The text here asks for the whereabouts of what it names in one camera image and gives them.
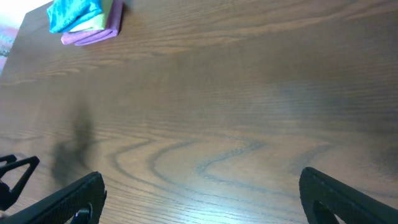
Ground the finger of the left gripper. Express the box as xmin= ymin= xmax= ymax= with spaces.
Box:
xmin=0 ymin=154 xmax=17 ymax=164
xmin=1 ymin=156 xmax=40 ymax=211

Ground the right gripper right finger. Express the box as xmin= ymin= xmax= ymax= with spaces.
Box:
xmin=299 ymin=167 xmax=397 ymax=224

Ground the blue microfiber cloth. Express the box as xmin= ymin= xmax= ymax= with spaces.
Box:
xmin=47 ymin=0 xmax=103 ymax=34

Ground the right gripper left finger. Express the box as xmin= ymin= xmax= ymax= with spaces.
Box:
xmin=1 ymin=172 xmax=107 ymax=224

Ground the folded green cloth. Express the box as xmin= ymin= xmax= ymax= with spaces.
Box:
xmin=69 ymin=0 xmax=113 ymax=32

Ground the folded purple cloth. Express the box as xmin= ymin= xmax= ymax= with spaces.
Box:
xmin=61 ymin=0 xmax=123 ymax=46

